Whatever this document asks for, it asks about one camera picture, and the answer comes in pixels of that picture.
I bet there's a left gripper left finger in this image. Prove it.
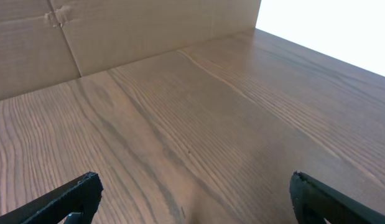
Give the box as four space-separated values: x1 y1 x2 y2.
0 172 103 224

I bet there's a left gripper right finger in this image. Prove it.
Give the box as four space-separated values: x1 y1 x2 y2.
289 172 385 224

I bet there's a brown cardboard panel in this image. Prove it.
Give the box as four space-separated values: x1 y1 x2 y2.
0 0 260 100

